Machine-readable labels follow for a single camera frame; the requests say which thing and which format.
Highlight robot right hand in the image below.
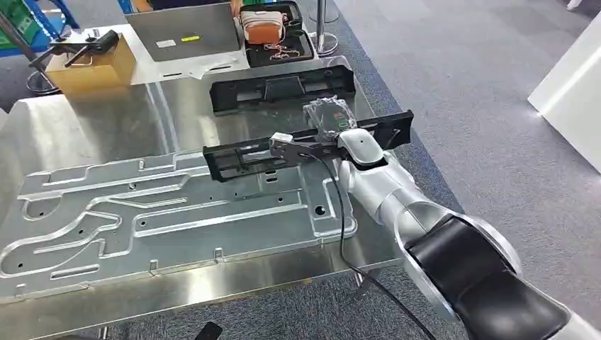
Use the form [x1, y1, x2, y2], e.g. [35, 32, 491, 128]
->
[303, 96, 359, 142]

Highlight black plastic frame part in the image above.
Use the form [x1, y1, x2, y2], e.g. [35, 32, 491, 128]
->
[208, 64, 356, 114]
[203, 110, 415, 183]

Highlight black tray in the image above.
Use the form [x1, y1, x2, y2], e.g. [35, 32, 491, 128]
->
[239, 1, 316, 69]

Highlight orange and white pouch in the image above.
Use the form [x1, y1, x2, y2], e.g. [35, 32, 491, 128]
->
[240, 10, 288, 46]

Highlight grey laptop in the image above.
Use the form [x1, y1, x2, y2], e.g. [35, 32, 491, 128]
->
[125, 2, 242, 63]

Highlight embossed metal panel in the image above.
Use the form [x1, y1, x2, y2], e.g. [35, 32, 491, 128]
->
[0, 149, 359, 295]

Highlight steel work table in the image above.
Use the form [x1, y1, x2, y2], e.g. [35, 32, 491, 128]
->
[0, 55, 466, 340]

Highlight cardboard box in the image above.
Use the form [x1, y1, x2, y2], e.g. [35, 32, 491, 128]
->
[45, 33, 137, 98]

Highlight black hand tool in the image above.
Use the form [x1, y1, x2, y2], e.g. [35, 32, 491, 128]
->
[28, 29, 120, 69]

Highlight white panel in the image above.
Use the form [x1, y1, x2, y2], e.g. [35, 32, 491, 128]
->
[528, 11, 601, 176]

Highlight green sign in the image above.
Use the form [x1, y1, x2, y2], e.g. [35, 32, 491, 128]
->
[0, 0, 35, 49]

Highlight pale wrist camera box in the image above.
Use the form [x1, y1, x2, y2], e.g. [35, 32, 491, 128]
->
[269, 132, 296, 150]

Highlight thin pink chain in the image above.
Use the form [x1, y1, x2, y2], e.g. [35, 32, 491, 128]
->
[262, 42, 301, 61]

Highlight chrome stanchion post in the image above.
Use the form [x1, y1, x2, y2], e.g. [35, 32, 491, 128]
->
[308, 0, 340, 57]
[0, 10, 60, 96]

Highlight black cable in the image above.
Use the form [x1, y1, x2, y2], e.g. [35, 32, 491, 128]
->
[300, 151, 439, 340]

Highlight blue metal frame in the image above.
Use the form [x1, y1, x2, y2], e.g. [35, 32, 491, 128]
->
[0, 0, 82, 58]

